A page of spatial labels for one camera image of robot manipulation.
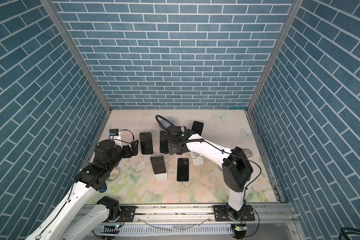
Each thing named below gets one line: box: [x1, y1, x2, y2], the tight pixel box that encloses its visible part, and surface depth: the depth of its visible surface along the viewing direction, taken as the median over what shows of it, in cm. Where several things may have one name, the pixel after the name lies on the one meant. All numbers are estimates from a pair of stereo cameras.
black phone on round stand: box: [191, 120, 204, 136], surface depth 98 cm
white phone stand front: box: [155, 173, 168, 182], surface depth 87 cm
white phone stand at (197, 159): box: [191, 151, 205, 167], surface depth 93 cm
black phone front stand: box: [150, 155, 167, 174], surface depth 82 cm
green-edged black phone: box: [177, 158, 189, 181], surface depth 89 cm
